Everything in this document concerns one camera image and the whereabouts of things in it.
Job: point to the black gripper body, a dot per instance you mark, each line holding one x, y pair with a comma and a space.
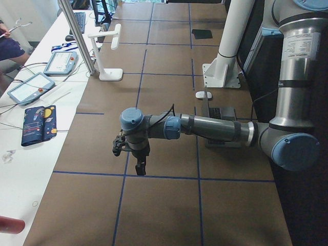
140, 153

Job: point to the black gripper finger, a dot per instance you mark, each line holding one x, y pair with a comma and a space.
141, 168

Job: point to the white computer mouse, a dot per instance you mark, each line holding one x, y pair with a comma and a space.
203, 95

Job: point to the black mouse pad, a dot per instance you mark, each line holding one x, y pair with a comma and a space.
202, 34

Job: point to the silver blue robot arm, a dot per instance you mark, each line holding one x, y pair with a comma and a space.
287, 139

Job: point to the white desk lamp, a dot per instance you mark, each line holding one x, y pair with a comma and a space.
106, 73

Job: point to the black background mouse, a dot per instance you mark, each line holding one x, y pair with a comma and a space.
69, 38

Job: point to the blue space pattern pouch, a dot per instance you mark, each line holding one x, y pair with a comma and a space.
39, 125

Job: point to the white side table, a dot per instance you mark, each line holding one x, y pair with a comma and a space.
25, 171

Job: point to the far teach pendant tablet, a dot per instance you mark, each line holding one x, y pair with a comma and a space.
60, 63

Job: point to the teach pendant tablet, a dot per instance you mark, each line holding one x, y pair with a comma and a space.
31, 89
60, 63

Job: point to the near teach pendant tablet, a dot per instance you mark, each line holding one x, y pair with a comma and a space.
31, 89

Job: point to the red cylinder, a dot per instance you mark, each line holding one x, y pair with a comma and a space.
10, 225

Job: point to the black keyboard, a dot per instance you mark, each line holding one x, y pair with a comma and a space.
81, 20

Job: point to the seated person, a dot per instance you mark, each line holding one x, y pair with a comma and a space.
11, 49

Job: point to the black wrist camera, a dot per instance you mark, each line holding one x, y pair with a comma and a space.
118, 143

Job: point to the white camera mast with base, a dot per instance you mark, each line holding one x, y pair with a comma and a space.
222, 72

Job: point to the aluminium frame post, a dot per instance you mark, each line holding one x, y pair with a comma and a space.
70, 17

